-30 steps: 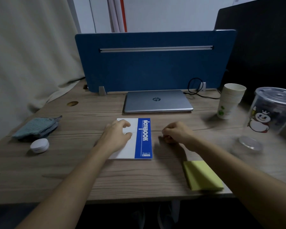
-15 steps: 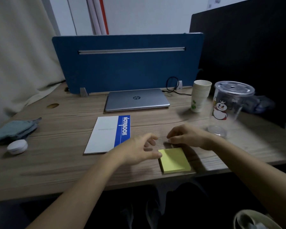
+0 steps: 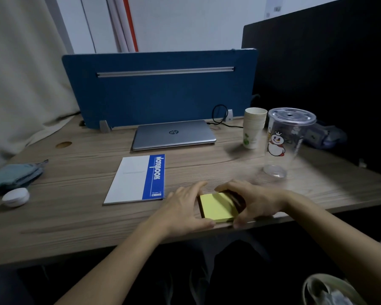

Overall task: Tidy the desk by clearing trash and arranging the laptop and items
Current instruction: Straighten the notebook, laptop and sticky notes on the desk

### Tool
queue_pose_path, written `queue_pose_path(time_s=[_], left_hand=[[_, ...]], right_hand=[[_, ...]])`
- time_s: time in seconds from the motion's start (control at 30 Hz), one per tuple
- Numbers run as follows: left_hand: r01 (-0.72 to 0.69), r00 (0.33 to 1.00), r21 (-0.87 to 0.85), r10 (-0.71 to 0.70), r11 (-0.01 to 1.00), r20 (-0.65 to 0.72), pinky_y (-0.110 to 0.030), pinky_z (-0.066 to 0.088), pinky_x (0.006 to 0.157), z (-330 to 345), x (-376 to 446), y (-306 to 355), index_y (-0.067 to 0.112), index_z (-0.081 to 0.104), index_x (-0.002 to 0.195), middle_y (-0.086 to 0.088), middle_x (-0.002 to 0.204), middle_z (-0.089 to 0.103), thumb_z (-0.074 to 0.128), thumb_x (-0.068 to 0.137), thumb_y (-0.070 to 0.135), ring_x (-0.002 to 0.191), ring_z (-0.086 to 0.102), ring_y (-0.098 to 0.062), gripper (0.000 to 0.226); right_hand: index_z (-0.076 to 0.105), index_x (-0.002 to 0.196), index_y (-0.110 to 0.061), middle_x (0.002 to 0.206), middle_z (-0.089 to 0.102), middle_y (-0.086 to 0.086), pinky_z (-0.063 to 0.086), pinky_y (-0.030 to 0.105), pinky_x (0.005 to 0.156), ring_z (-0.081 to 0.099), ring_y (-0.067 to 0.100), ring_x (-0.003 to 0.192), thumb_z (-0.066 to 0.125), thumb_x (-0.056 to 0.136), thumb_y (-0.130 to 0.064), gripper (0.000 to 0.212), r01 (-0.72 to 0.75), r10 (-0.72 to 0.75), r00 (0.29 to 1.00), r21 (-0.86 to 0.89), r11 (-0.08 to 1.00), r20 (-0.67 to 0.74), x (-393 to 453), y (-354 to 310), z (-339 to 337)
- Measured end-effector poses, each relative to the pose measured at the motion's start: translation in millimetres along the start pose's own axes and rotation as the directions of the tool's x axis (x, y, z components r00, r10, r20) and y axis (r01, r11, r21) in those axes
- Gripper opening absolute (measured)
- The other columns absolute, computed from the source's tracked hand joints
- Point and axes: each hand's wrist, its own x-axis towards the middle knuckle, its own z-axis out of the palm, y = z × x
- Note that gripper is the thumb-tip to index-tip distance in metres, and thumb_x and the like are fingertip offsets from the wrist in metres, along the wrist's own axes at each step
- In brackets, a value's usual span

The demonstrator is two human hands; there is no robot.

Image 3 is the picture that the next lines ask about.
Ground blue and white notebook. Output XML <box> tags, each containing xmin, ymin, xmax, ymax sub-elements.
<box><xmin>103</xmin><ymin>154</ymin><xmax>166</xmax><ymax>206</ymax></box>

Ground person's right forearm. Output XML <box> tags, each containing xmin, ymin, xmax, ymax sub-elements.
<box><xmin>282</xmin><ymin>191</ymin><xmax>381</xmax><ymax>305</ymax></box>

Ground person's right hand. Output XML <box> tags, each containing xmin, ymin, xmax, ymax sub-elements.
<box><xmin>214</xmin><ymin>179</ymin><xmax>290</xmax><ymax>229</ymax></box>

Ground black cable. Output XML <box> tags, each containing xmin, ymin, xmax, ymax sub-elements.
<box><xmin>206</xmin><ymin>104</ymin><xmax>244</xmax><ymax>129</ymax></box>

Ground grey cleaning cloth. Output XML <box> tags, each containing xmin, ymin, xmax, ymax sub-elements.
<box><xmin>0</xmin><ymin>159</ymin><xmax>49</xmax><ymax>196</ymax></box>

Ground silver divider rail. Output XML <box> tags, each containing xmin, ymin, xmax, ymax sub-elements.
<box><xmin>96</xmin><ymin>66</ymin><xmax>235</xmax><ymax>78</ymax></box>

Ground white paper notice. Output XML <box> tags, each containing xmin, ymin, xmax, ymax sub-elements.
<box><xmin>264</xmin><ymin>0</ymin><xmax>285</xmax><ymax>19</ymax></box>

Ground clear cartoon plastic cup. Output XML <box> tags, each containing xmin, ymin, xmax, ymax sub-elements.
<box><xmin>262</xmin><ymin>107</ymin><xmax>317</xmax><ymax>179</ymax></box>

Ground silver laptop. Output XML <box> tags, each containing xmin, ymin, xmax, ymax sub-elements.
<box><xmin>132</xmin><ymin>119</ymin><xmax>217</xmax><ymax>152</ymax></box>

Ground person's left forearm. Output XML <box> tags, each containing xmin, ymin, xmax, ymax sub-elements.
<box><xmin>54</xmin><ymin>220</ymin><xmax>169</xmax><ymax>305</ymax></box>

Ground person's dark trousers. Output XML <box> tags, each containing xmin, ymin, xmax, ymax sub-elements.
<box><xmin>124</xmin><ymin>239</ymin><xmax>273</xmax><ymax>305</ymax></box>

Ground blue plastic tissue pack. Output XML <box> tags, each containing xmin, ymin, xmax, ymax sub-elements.
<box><xmin>304</xmin><ymin>120</ymin><xmax>348</xmax><ymax>150</ymax></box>

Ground red strip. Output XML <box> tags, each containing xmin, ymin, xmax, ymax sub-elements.
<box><xmin>122</xmin><ymin>0</ymin><xmax>139</xmax><ymax>53</ymax></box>

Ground yellow sticky note pad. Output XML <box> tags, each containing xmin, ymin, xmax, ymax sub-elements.
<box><xmin>198</xmin><ymin>192</ymin><xmax>240</xmax><ymax>224</ymax></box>

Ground white tube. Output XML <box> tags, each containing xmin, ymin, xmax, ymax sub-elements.
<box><xmin>105</xmin><ymin>0</ymin><xmax>129</xmax><ymax>53</ymax></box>
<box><xmin>113</xmin><ymin>0</ymin><xmax>136</xmax><ymax>53</ymax></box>

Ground white earbud case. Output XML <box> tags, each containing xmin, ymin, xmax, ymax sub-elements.
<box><xmin>1</xmin><ymin>187</ymin><xmax>30</xmax><ymax>208</ymax></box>

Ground black divider panel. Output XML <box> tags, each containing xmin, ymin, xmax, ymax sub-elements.
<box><xmin>241</xmin><ymin>0</ymin><xmax>381</xmax><ymax>180</ymax></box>

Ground stack of white paper cups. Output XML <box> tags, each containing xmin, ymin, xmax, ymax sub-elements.
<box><xmin>243</xmin><ymin>107</ymin><xmax>268</xmax><ymax>150</ymax></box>

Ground wad of white paper waste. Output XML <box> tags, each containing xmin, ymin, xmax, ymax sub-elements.
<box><xmin>317</xmin><ymin>288</ymin><xmax>353</xmax><ymax>305</ymax></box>

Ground blue desk divider panel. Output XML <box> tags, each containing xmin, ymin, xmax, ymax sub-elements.
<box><xmin>62</xmin><ymin>48</ymin><xmax>259</xmax><ymax>130</ymax></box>

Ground wooden desk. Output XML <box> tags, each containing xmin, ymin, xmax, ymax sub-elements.
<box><xmin>0</xmin><ymin>114</ymin><xmax>381</xmax><ymax>269</ymax></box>

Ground pale round trash bin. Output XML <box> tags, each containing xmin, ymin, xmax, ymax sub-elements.
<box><xmin>301</xmin><ymin>273</ymin><xmax>367</xmax><ymax>305</ymax></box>

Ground beige curtain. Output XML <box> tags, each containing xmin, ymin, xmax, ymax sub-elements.
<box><xmin>0</xmin><ymin>0</ymin><xmax>80</xmax><ymax>177</ymax></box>

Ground person's left hand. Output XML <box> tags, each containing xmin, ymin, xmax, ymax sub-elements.
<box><xmin>146</xmin><ymin>180</ymin><xmax>216</xmax><ymax>241</ymax></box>

